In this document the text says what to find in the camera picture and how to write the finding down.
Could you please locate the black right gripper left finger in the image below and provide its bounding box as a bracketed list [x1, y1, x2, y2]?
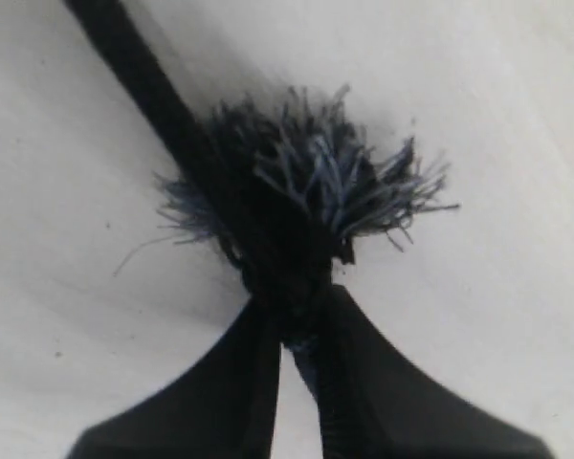
[68, 301, 281, 459]

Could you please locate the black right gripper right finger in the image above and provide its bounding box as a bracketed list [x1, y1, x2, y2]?
[315, 285, 552, 458]

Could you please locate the black cord with frayed knot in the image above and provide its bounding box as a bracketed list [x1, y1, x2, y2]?
[61, 0, 460, 398]

